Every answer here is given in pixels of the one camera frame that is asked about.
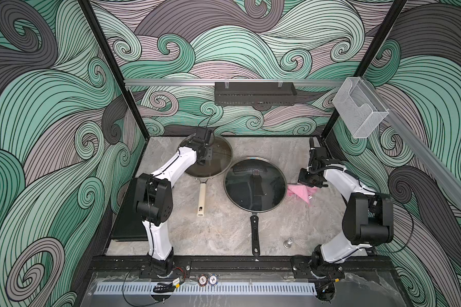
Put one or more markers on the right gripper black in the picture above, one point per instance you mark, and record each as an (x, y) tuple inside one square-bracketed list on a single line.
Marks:
[(301, 179)]

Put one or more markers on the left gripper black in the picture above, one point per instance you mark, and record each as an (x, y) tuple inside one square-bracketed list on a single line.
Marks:
[(208, 157)]

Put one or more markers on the pink microfibre cloth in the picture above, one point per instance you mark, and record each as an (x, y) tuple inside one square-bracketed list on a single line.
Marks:
[(303, 192)]

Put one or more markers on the glass lid of brown pan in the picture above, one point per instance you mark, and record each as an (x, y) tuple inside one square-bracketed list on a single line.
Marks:
[(218, 159)]

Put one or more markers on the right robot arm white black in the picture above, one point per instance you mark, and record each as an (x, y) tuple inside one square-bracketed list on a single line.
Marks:
[(368, 220)]

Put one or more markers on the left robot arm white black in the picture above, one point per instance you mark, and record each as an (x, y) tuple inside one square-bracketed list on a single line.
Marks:
[(153, 199)]

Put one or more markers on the glass lid of black pan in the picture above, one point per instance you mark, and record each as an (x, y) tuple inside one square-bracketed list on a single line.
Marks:
[(255, 184)]

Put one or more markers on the black hard case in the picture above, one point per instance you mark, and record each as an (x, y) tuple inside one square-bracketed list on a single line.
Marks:
[(128, 224)]

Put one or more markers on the round button pair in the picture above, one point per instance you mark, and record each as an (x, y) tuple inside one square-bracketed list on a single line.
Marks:
[(204, 280)]

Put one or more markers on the brown pan with cream handle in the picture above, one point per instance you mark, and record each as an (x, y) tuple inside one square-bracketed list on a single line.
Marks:
[(202, 191)]

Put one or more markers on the black wall shelf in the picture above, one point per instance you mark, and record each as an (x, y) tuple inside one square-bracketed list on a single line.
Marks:
[(255, 94)]

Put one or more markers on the clear plastic wall box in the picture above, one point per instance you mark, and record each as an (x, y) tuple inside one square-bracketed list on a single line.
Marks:
[(360, 107)]

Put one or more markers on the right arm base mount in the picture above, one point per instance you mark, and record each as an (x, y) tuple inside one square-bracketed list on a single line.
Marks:
[(312, 267)]

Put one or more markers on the aluminium rail back wall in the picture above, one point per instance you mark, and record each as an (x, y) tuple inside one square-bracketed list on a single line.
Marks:
[(211, 82)]

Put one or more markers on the aluminium rail wall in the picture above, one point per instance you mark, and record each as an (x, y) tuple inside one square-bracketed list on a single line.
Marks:
[(211, 82), (429, 135)]

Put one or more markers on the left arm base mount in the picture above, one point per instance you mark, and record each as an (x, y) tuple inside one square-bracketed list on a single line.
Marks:
[(162, 269)]

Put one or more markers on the white slotted cable duct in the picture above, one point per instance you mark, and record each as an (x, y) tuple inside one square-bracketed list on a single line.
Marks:
[(223, 288)]

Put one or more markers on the aluminium rail right wall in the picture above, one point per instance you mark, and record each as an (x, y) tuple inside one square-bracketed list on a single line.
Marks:
[(429, 135)]

